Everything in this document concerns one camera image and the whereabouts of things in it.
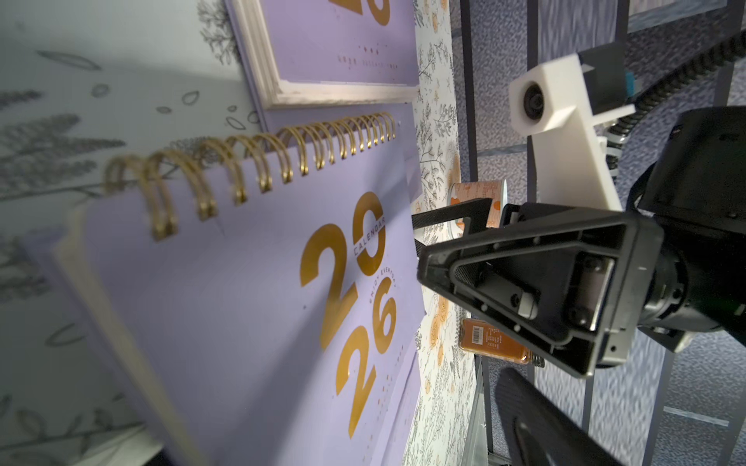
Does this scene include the purple calendar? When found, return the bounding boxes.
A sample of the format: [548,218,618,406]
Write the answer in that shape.
[27,105,425,465]
[225,0,419,110]

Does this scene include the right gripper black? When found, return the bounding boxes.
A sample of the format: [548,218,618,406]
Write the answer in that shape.
[412,203,664,379]

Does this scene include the brown jar black lid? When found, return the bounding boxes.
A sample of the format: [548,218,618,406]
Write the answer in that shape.
[458,318,533,365]

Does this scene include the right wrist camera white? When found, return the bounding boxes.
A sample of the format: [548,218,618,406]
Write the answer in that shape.
[509,42,635,211]

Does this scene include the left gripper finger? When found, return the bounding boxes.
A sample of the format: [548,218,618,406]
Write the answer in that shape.
[495,368,620,465]

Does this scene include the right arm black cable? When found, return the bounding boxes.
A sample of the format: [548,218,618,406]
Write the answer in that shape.
[605,25,746,141]

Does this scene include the white orange round can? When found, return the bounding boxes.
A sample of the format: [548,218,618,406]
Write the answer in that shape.
[448,180,508,228]

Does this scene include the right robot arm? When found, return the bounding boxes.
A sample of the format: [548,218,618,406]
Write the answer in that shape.
[412,107,745,378]

